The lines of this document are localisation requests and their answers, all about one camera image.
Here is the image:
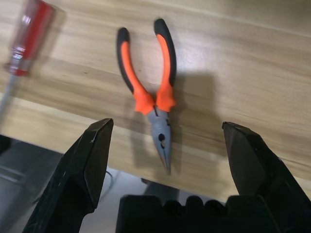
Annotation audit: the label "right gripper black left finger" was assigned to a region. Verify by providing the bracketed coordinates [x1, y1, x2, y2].
[23, 117, 115, 233]

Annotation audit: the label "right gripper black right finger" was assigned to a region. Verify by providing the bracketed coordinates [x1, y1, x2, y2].
[222, 121, 311, 233]

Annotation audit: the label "orange black needle-nose pliers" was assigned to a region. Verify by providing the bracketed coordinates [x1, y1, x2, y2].
[116, 18, 177, 176]

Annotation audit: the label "red handled screwdriver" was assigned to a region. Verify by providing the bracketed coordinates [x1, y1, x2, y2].
[0, 0, 58, 127]

